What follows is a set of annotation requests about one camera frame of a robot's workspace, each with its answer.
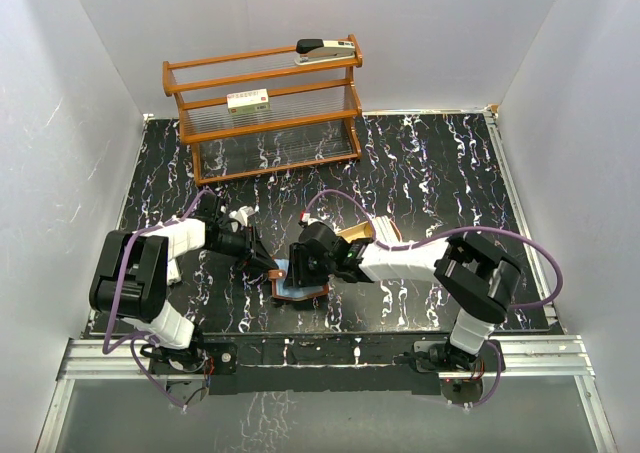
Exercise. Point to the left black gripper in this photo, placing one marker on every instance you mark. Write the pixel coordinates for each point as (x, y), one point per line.
(254, 253)

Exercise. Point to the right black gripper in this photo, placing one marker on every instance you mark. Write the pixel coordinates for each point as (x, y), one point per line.
(299, 276)

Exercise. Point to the brown leather card holder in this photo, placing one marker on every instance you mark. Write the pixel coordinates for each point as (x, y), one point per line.
(282, 292)

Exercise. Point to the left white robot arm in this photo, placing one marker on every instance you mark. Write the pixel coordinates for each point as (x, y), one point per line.
(132, 277)

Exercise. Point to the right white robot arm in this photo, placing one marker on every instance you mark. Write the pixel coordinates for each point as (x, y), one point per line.
(480, 276)

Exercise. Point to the stack of cards in tray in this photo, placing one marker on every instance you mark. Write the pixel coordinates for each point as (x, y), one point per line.
(385, 230)

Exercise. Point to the beige oval tray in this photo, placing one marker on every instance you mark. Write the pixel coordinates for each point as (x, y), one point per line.
(361, 230)

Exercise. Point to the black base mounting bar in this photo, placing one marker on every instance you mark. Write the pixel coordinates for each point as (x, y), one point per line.
(346, 362)

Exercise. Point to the wooden three-tier shelf rack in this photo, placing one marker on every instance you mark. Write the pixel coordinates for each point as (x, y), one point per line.
(311, 120)

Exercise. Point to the white and red staples box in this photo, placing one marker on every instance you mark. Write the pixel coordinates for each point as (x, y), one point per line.
(246, 102)

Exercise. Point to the black and beige stapler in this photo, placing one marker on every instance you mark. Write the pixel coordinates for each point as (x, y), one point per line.
(312, 51)

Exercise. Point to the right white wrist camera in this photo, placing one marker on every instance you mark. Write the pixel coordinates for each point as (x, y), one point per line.
(306, 219)

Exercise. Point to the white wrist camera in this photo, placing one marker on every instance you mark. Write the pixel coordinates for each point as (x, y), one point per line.
(306, 219)
(240, 218)

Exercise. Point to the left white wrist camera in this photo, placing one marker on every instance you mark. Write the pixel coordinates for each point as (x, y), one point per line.
(240, 218)

